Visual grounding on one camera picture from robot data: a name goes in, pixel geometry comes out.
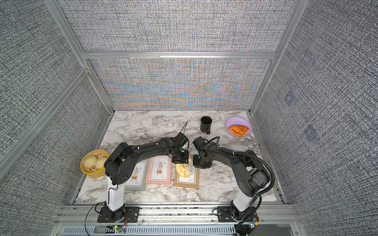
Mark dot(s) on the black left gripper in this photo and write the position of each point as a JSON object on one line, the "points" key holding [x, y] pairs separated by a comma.
{"points": [[185, 161]]}

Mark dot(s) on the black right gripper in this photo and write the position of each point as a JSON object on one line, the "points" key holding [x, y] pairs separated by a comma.
{"points": [[195, 163]]}

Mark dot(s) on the yellow cleaning cloth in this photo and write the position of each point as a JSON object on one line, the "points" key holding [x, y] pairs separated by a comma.
{"points": [[185, 170]]}

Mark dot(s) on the tan wooden picture frame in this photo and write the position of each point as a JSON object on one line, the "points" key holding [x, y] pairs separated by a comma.
{"points": [[192, 181]]}

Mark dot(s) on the pink picture frame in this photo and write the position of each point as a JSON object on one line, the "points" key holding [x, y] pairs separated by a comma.
{"points": [[159, 170]]}

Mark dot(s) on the grey-green picture frame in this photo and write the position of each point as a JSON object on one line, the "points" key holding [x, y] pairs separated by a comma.
{"points": [[137, 180]]}

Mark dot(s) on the black mug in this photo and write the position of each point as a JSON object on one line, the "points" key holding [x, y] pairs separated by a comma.
{"points": [[205, 125]]}

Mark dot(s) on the orange pastry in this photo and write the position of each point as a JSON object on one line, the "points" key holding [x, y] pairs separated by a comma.
{"points": [[238, 130]]}

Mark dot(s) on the purple bowl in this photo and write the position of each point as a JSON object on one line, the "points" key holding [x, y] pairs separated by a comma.
{"points": [[238, 121]]}

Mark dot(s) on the right steamed bun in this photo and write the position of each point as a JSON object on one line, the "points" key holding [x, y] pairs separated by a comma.
{"points": [[100, 162]]}

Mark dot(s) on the steamed bun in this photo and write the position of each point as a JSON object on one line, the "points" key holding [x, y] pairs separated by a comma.
{"points": [[89, 163], [100, 162]]}

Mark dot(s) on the yellow bamboo steamer basket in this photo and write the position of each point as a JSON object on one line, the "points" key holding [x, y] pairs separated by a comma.
{"points": [[98, 153]]}

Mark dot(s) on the left steamed bun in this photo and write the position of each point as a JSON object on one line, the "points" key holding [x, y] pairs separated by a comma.
{"points": [[89, 163]]}

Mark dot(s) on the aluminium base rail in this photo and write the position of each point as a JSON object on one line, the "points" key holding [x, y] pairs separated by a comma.
{"points": [[179, 219]]}

